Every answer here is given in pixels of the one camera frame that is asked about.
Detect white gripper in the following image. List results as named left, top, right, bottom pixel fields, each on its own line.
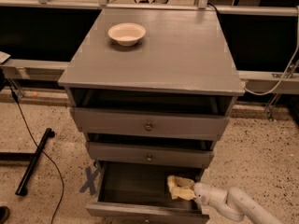
left=171, top=176, right=220, bottom=207

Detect yellow sponge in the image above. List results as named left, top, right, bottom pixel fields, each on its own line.
left=167, top=175, right=178, bottom=200

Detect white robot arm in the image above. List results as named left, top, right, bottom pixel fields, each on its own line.
left=167, top=175, right=283, bottom=224

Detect grey middle drawer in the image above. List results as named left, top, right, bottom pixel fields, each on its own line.
left=86, top=142, right=214, bottom=168

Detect grey open bottom drawer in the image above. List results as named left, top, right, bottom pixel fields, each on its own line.
left=86, top=161, right=209, bottom=224

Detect grey top drawer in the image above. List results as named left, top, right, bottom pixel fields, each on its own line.
left=70, top=107, right=229, bottom=141

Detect grey wooden drawer cabinet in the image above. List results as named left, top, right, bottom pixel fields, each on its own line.
left=57, top=7, right=246, bottom=170

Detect grey tape cross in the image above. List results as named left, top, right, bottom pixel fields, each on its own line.
left=79, top=167, right=100, bottom=196

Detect white bowl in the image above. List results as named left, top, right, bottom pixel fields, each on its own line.
left=108, top=23, right=146, bottom=47

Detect dark shoe tip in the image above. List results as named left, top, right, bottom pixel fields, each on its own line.
left=0, top=206, right=9, bottom=224

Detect black metal stand leg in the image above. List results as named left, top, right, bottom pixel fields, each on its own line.
left=0, top=128, right=55, bottom=196

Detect metal rail frame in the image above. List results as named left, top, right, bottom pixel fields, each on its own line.
left=0, top=0, right=299, bottom=95

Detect white cable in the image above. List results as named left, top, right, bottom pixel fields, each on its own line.
left=242, top=7, right=299, bottom=97

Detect black floor cable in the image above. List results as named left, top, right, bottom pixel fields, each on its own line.
left=8, top=84, right=65, bottom=224

